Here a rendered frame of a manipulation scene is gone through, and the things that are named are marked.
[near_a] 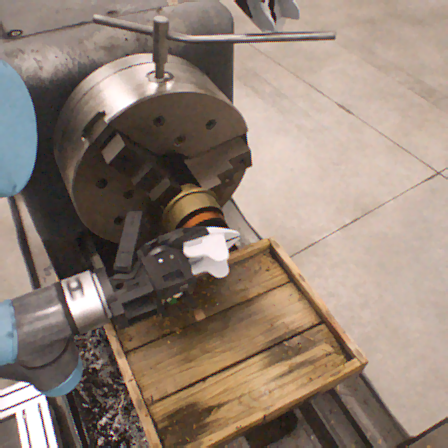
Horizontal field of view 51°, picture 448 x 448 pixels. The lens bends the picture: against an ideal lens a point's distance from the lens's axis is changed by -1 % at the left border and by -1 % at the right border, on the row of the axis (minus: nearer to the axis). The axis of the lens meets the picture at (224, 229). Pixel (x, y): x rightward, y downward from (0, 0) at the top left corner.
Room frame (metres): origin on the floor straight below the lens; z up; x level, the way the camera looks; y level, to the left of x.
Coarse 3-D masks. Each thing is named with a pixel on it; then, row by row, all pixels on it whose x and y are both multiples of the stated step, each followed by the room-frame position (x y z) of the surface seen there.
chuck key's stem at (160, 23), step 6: (156, 18) 0.64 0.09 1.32; (162, 18) 0.64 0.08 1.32; (156, 24) 0.63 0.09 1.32; (162, 24) 0.63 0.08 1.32; (168, 24) 0.64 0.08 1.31; (156, 30) 0.63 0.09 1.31; (162, 30) 0.63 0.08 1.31; (168, 30) 0.64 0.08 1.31; (156, 36) 0.63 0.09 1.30; (162, 36) 0.63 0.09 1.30; (156, 42) 0.63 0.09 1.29; (162, 42) 0.63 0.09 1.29; (156, 48) 0.63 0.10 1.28; (162, 48) 0.63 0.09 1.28; (156, 54) 0.63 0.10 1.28; (162, 54) 0.63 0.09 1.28; (156, 60) 0.63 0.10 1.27; (162, 60) 0.63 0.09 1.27; (156, 66) 0.63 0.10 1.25; (162, 66) 0.63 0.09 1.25; (156, 72) 0.63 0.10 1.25; (162, 72) 0.63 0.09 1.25; (156, 78) 0.63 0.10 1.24; (162, 78) 0.63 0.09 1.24
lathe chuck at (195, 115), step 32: (96, 96) 0.61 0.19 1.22; (128, 96) 0.59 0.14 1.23; (160, 96) 0.59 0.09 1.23; (192, 96) 0.61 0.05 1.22; (224, 96) 0.65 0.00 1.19; (64, 128) 0.60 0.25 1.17; (128, 128) 0.57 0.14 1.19; (160, 128) 0.59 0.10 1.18; (192, 128) 0.61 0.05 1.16; (224, 128) 0.64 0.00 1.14; (64, 160) 0.57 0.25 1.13; (96, 160) 0.54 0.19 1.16; (96, 192) 0.53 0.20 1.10; (128, 192) 0.56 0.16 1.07; (224, 192) 0.64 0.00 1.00; (96, 224) 0.53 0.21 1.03
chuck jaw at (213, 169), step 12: (228, 144) 0.63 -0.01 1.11; (240, 144) 0.63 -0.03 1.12; (180, 156) 0.63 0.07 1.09; (204, 156) 0.61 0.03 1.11; (216, 156) 0.60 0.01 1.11; (228, 156) 0.60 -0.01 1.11; (240, 156) 0.60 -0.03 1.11; (192, 168) 0.58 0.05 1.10; (204, 168) 0.58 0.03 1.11; (216, 168) 0.58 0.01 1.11; (228, 168) 0.57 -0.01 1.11; (240, 168) 0.60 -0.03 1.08; (192, 180) 0.58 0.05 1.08; (204, 180) 0.55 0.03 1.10; (216, 180) 0.55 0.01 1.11; (228, 180) 0.57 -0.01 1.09; (216, 192) 0.54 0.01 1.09
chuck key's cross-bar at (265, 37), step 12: (108, 24) 0.65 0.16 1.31; (120, 24) 0.65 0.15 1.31; (132, 24) 0.65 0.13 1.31; (168, 36) 0.63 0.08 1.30; (180, 36) 0.63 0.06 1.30; (192, 36) 0.63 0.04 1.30; (204, 36) 0.62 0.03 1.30; (216, 36) 0.62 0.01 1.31; (228, 36) 0.61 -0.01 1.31; (240, 36) 0.61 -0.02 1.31; (252, 36) 0.60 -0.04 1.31; (264, 36) 0.60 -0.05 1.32; (276, 36) 0.60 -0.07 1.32; (288, 36) 0.59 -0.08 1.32; (300, 36) 0.59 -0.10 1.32; (312, 36) 0.58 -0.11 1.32; (324, 36) 0.58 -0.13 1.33
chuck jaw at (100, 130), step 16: (96, 128) 0.56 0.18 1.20; (112, 128) 0.56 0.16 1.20; (96, 144) 0.54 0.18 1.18; (112, 144) 0.53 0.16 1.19; (128, 144) 0.53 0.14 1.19; (112, 160) 0.51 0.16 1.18; (128, 160) 0.52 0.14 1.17; (144, 160) 0.53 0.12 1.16; (160, 160) 0.58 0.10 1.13; (144, 176) 0.51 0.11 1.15; (160, 176) 0.52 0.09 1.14; (160, 192) 0.50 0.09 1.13; (176, 192) 0.51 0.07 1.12
